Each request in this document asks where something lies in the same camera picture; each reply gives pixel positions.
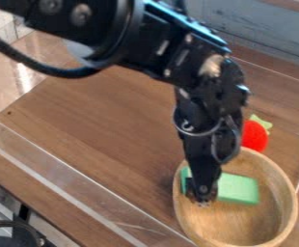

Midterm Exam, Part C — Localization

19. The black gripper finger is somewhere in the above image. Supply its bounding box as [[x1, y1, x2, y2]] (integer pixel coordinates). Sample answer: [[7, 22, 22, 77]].
[[185, 177, 218, 206]]

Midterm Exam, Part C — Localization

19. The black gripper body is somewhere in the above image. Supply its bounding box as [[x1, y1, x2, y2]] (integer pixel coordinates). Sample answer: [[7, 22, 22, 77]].
[[173, 112, 245, 191]]

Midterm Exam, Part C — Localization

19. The green rectangular block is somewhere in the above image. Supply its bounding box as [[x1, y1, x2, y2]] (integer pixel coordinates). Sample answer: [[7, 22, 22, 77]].
[[179, 166, 261, 205]]

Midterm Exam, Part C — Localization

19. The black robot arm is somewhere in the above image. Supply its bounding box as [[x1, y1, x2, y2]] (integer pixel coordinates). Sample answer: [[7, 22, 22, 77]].
[[0, 0, 250, 204]]

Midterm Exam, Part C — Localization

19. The brown wooden bowl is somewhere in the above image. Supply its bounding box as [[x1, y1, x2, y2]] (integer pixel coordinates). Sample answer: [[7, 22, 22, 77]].
[[173, 148, 298, 247]]

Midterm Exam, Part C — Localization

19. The red plush strawberry toy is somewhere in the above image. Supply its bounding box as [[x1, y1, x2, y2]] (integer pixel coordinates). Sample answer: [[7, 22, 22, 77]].
[[242, 114, 274, 152]]

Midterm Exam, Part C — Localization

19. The black metal clamp stand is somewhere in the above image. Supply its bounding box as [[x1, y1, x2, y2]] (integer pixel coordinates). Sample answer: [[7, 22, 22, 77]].
[[0, 206, 56, 247]]

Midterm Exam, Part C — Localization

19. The clear acrylic front wall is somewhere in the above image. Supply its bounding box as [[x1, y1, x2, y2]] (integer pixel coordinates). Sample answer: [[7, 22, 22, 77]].
[[0, 124, 197, 247]]

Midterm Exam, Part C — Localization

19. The black cable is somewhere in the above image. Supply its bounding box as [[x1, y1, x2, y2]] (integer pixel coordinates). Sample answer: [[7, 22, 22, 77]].
[[0, 220, 44, 247]]

